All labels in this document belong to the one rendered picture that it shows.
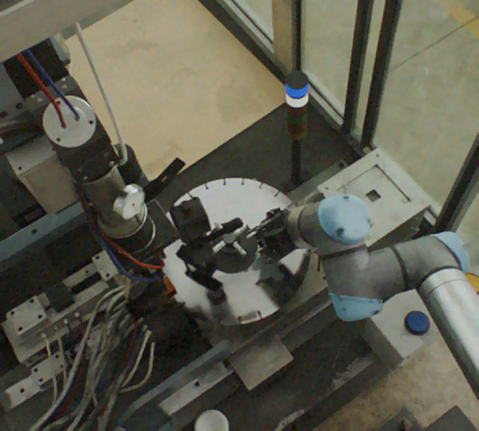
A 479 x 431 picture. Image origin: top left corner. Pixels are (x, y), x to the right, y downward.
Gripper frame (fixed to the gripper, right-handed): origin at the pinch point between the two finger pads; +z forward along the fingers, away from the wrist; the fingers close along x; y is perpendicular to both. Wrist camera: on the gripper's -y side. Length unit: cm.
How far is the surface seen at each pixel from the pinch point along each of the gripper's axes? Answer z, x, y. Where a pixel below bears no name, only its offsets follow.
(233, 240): 0.9, -2.3, 6.4
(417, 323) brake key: -11.4, 30.2, -14.0
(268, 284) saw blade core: 0.4, 9.0, 4.9
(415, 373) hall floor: 61, 76, -50
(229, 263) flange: 4.2, 1.6, 8.3
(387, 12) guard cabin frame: -25.6, -25.8, -32.8
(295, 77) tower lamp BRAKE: -10.5, -24.5, -18.0
